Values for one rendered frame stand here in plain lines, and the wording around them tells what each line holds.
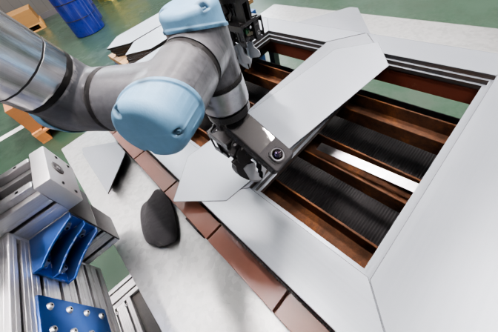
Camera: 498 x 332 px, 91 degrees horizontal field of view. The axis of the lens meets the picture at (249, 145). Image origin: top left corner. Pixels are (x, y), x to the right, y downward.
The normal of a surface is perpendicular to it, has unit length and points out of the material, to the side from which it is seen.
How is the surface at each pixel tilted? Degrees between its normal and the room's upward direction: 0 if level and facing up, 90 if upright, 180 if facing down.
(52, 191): 90
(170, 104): 54
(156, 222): 7
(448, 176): 0
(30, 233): 90
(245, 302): 0
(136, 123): 90
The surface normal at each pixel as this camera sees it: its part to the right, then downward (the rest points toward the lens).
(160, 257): -0.24, -0.64
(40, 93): 0.60, 0.69
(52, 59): 0.93, -0.31
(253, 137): 0.11, -0.33
